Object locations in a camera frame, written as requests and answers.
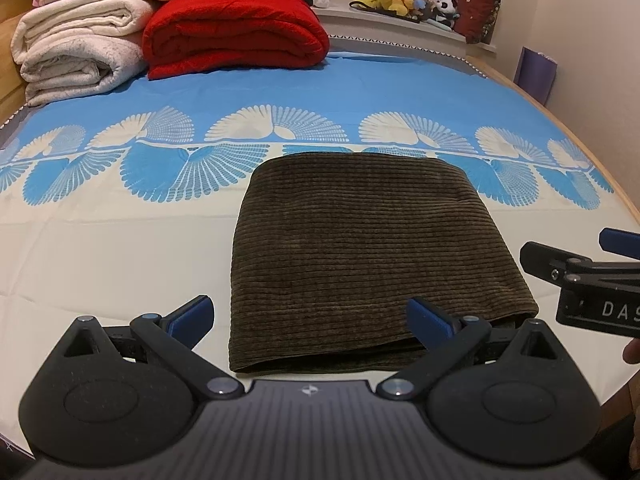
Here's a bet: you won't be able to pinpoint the dark red cushion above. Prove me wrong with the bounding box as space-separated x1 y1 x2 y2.
452 0 502 45

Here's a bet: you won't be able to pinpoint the cream fleece folded blanket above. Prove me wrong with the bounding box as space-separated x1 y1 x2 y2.
10 0 156 107

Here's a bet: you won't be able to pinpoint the black strap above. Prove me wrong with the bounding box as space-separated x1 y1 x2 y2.
349 1 421 23

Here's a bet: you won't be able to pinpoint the brown corduroy pants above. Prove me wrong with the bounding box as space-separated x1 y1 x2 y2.
227 151 540 376

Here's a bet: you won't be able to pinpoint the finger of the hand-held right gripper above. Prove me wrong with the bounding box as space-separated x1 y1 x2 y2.
520 241 593 286
599 227 640 262

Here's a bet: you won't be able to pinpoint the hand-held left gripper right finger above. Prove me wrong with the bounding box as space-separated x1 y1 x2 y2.
376 297 571 401

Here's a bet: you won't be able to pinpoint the panda plush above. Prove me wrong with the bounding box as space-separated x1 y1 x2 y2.
432 0 461 29

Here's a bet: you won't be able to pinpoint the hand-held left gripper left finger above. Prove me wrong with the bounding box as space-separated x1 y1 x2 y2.
47 294 246 401

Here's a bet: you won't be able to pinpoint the blue printed bed sheet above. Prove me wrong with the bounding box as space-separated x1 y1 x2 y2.
0 50 631 456

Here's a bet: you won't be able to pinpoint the white windowsill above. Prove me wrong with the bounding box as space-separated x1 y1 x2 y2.
315 5 498 56

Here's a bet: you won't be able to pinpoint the red folded blanket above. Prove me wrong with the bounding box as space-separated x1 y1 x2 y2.
141 0 331 81

